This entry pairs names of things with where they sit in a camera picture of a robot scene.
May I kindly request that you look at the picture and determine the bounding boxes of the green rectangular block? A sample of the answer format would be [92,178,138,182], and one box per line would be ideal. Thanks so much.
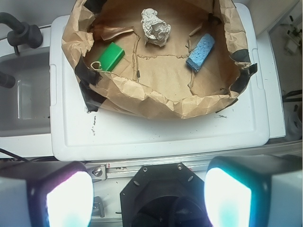
[98,43,125,71]

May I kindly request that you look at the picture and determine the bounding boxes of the black octagonal mount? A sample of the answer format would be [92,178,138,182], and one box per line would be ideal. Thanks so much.
[120,163,212,227]

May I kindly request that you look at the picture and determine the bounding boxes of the white plastic cooler lid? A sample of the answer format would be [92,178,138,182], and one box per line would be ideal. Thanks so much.
[50,16,270,161]

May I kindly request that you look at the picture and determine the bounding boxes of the crumpled white paper ball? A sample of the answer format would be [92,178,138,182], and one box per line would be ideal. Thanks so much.
[141,8,171,47]

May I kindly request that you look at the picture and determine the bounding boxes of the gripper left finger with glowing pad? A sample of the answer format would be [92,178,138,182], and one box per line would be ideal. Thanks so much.
[0,161,94,227]

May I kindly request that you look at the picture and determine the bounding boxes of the black faucet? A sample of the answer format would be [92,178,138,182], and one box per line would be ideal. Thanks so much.
[0,12,43,56]

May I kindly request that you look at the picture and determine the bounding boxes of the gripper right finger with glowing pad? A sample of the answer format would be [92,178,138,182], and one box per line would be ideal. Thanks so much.
[204,155,303,227]

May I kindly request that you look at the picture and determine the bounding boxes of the blue sponge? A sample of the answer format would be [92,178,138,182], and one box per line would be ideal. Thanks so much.
[186,34,215,73]

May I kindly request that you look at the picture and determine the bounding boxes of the brown paper bag tray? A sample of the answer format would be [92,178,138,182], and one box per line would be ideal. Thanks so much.
[62,0,258,119]

